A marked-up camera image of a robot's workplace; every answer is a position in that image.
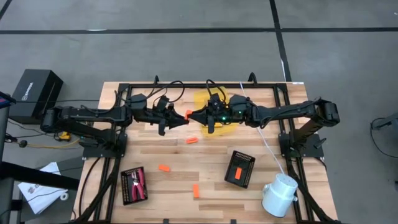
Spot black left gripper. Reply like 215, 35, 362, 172
144, 96, 190, 136

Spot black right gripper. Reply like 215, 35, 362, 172
187, 93, 231, 134

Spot black mesh basket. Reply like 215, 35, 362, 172
120, 166, 149, 206
224, 150, 256, 189

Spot white cylindrical container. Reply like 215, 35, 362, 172
261, 173, 299, 218

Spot black cardboard box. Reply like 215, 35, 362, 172
8, 68, 64, 125

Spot white paper sheets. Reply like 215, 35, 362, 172
17, 161, 68, 215

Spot black metal table frame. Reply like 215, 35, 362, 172
70, 74, 341, 224

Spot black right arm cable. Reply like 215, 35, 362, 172
205, 79, 228, 103

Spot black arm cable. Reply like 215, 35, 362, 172
146, 80, 186, 108
205, 79, 228, 103

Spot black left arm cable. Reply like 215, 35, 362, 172
146, 80, 186, 108

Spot red handled pliers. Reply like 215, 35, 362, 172
129, 169, 146, 200

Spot thin white cord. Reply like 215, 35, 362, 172
239, 81, 285, 174

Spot yellow floor cable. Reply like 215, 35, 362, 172
26, 131, 81, 149

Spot black floor cable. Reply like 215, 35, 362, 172
369, 117, 398, 159

